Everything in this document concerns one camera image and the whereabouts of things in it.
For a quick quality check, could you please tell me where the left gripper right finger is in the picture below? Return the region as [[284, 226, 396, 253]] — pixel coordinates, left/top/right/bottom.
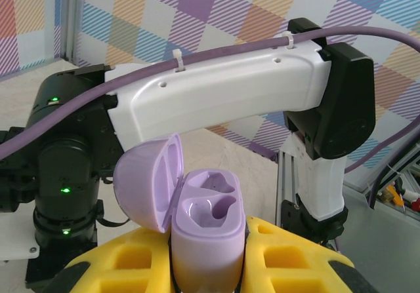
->
[[241, 216, 375, 293]]

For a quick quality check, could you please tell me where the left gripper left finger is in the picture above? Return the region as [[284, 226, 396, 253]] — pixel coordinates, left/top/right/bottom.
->
[[64, 227, 177, 293]]

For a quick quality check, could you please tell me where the purple earbud charging case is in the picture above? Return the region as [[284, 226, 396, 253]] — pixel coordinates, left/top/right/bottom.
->
[[113, 134, 247, 293]]

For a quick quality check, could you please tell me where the grey metal tray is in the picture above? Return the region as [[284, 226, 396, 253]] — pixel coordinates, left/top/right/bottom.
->
[[341, 181, 420, 293]]

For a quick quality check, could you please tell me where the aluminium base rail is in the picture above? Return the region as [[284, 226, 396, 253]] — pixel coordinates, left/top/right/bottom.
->
[[276, 138, 301, 231]]

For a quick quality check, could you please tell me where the yellow handled tool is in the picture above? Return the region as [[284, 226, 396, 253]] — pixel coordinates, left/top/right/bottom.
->
[[380, 183, 406, 207]]

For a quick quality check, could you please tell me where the aluminium frame post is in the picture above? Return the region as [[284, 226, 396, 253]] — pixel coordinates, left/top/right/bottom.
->
[[64, 0, 83, 67]]

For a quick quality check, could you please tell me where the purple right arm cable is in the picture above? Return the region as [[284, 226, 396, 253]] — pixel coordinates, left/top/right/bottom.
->
[[0, 26, 420, 174]]

